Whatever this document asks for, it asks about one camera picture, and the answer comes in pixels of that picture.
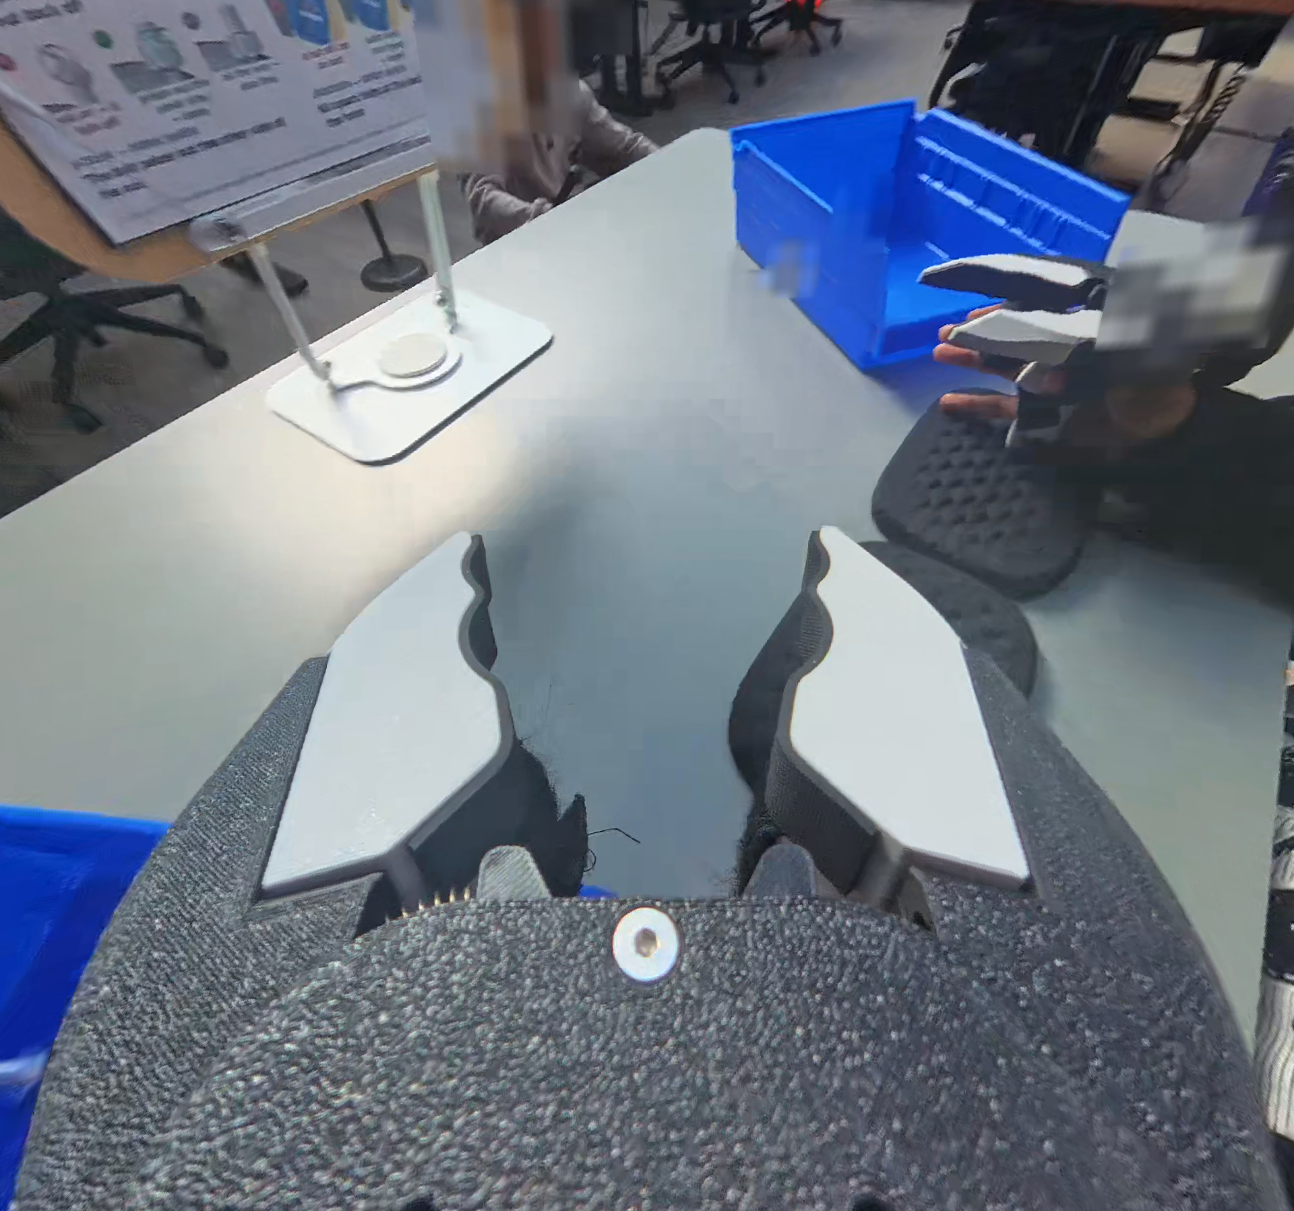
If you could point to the black round floor stand base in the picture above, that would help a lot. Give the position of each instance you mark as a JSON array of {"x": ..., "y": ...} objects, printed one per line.
[{"x": 395, "y": 271}]

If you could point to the black white patterned pants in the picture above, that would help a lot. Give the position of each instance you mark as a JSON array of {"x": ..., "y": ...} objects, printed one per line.
[{"x": 1278, "y": 878}]

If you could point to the wooden display board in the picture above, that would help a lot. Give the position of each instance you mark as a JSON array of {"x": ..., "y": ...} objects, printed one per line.
[{"x": 41, "y": 219}]

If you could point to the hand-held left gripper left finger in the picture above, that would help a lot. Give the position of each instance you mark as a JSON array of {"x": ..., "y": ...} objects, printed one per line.
[{"x": 395, "y": 726}]

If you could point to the person's right forearm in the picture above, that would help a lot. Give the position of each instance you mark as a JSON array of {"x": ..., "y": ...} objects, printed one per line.
[{"x": 1234, "y": 483}]

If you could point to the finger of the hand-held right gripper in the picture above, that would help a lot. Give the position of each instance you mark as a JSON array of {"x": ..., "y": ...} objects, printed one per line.
[
  {"x": 1032, "y": 326},
  {"x": 1012, "y": 270}
]

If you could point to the person's right hand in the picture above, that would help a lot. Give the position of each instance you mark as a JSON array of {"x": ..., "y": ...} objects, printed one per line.
[{"x": 1142, "y": 419}]

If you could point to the blue plastic bin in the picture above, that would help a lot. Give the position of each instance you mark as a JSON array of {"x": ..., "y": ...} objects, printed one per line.
[{"x": 858, "y": 190}]

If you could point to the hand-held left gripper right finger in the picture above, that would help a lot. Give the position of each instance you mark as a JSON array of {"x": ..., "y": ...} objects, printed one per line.
[{"x": 889, "y": 726}]

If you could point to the blue divided parts bin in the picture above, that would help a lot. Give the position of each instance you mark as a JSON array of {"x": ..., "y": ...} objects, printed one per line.
[{"x": 61, "y": 929}]

